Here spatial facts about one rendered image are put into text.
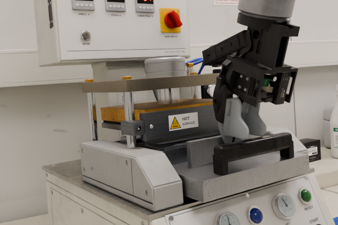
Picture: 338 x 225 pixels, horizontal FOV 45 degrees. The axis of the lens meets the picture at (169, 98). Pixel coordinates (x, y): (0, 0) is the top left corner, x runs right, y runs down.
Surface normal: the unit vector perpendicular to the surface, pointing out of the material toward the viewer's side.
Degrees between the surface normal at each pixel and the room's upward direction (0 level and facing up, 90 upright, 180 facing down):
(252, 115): 88
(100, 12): 90
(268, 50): 90
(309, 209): 65
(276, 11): 108
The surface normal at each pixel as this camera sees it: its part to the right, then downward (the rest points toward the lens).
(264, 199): 0.48, -0.42
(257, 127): -0.77, 0.05
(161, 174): 0.31, -0.76
